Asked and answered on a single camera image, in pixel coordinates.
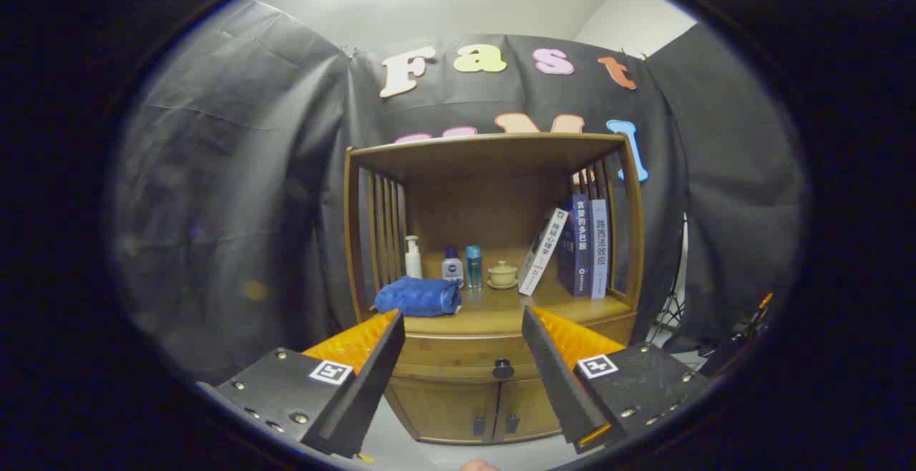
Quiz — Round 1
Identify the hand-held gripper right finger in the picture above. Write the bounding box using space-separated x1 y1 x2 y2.
522 306 709 455

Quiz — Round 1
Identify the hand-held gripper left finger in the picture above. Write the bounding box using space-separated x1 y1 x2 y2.
197 309 406 460

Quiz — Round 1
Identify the wooden drawer with black knob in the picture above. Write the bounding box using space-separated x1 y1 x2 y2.
390 311 638 384

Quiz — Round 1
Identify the wooden cabinet door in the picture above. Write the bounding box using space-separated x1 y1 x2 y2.
386 377 500 445
492 378 562 443

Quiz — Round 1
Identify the wooden countertop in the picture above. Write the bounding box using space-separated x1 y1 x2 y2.
372 281 634 336

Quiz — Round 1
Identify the wooden cabinet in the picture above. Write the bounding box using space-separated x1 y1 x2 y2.
343 132 646 445

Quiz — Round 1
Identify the blue folded towel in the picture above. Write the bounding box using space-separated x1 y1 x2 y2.
374 276 464 318

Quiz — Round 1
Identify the beige lidded teacup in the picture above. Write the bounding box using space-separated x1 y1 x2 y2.
487 261 519 291

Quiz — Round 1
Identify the white pump bottle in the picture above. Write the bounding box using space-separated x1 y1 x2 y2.
404 235 424 280

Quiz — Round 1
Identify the thin dark navy book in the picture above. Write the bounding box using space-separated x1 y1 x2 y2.
557 203 575 289

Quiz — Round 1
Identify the black tripod stand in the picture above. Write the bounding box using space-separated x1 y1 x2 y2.
648 217 688 346

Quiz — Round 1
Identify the dark blue book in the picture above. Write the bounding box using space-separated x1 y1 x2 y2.
570 194 593 298

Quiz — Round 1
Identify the white leaning book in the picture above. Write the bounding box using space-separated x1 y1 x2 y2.
517 208 570 296

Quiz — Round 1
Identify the white bottle with blue cap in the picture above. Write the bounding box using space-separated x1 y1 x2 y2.
441 246 464 284

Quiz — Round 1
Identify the pale lavender book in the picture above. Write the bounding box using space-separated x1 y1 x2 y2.
590 199 609 300

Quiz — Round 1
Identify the black clamp with orange tip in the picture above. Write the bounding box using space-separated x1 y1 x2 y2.
705 292 775 379

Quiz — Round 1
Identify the black backdrop cloth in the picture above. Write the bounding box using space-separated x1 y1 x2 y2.
111 0 809 386

